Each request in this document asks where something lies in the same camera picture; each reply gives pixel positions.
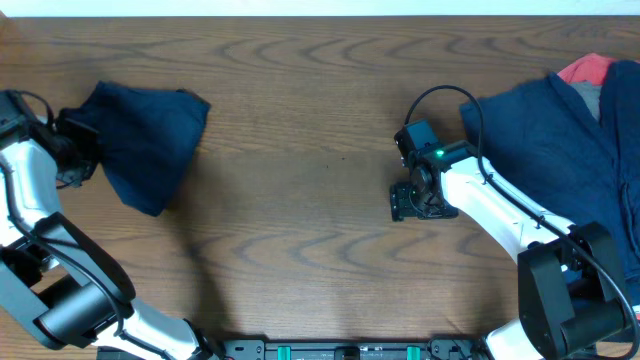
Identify navy blue shorts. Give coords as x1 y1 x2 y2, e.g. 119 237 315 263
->
59 82 211 217

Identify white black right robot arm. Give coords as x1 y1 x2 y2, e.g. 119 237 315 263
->
390 140 639 359

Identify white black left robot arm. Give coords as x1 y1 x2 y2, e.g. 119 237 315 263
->
1 108 224 359

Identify navy blue clothes pile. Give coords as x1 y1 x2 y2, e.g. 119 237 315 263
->
460 61 639 305

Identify grey garment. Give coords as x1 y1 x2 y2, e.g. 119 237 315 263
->
570 81 601 122

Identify red garment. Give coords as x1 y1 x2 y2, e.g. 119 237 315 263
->
557 53 616 86

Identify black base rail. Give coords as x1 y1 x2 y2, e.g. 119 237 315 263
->
94 334 491 360

